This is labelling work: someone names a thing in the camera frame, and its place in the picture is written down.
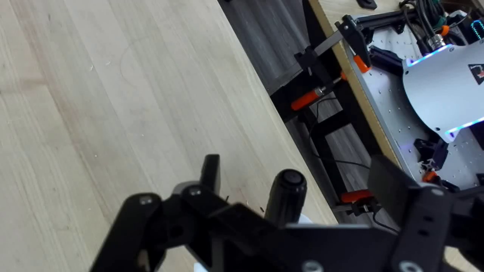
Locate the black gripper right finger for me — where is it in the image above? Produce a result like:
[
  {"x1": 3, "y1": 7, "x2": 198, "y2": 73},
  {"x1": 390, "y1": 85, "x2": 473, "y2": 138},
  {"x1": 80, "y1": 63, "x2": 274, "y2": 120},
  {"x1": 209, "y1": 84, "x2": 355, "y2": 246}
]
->
[{"x1": 367, "y1": 155, "x2": 484, "y2": 272}]

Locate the dark blue handled clamp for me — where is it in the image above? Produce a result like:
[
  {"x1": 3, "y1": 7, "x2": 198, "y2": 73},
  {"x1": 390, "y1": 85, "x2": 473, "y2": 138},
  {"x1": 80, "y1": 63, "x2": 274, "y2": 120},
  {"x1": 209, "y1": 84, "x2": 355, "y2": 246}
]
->
[
  {"x1": 413, "y1": 137, "x2": 451, "y2": 185},
  {"x1": 369, "y1": 45, "x2": 405, "y2": 78}
]

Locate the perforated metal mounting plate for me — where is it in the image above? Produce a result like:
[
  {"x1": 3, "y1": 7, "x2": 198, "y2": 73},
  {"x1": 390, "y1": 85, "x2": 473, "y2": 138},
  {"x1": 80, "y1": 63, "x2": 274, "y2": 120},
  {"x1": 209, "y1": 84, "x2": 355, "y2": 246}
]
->
[{"x1": 346, "y1": 20, "x2": 484, "y2": 191}]

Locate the wooden robot mount table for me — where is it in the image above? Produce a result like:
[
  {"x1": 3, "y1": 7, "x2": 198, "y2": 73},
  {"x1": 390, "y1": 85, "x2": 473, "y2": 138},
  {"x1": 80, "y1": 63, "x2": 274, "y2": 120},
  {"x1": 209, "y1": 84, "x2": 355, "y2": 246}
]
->
[{"x1": 308, "y1": 0, "x2": 402, "y2": 165}]

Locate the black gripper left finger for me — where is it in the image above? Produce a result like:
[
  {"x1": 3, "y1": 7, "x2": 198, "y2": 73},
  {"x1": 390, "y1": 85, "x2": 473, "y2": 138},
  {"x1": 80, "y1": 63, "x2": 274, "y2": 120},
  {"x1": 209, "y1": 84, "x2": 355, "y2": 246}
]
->
[{"x1": 89, "y1": 153, "x2": 239, "y2": 272}]

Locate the bundle of black cables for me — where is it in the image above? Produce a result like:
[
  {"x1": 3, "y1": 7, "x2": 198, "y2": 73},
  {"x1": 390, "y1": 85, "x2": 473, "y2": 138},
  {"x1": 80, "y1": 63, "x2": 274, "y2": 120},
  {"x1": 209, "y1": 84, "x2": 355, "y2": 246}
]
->
[{"x1": 399, "y1": 0, "x2": 451, "y2": 51}]

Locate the black clamp with orange trigger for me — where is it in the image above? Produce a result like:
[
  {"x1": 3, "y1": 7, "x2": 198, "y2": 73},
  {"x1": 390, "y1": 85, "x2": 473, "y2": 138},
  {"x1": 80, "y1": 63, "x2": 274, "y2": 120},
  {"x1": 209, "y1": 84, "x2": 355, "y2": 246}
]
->
[
  {"x1": 293, "y1": 14, "x2": 375, "y2": 78},
  {"x1": 289, "y1": 85, "x2": 336, "y2": 114},
  {"x1": 339, "y1": 188, "x2": 378, "y2": 206}
]

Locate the black metal stand frame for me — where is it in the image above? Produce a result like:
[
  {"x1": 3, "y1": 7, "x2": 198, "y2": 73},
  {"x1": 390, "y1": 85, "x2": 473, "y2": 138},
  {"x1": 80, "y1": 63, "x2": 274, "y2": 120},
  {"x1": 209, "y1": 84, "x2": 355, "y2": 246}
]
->
[{"x1": 293, "y1": 48, "x2": 384, "y2": 214}]

